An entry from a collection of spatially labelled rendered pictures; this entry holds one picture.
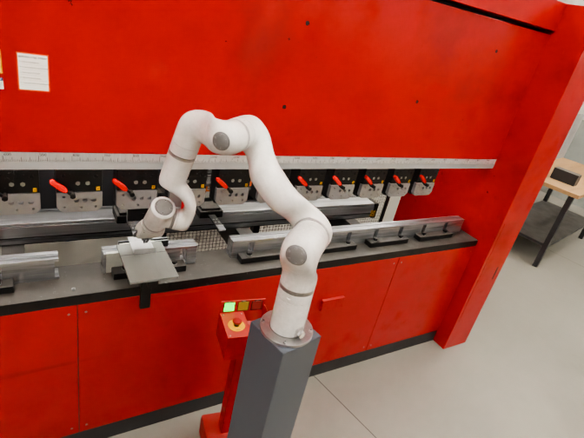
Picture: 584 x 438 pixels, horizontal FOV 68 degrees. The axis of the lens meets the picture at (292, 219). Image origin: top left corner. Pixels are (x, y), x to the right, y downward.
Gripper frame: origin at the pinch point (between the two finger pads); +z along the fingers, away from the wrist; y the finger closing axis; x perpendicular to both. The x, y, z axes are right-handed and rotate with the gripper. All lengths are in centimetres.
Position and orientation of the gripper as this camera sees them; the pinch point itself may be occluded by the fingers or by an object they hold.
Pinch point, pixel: (145, 237)
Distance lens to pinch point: 184.2
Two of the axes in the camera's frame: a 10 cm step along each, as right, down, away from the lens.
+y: -8.5, 0.6, -5.2
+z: -4.6, 3.7, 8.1
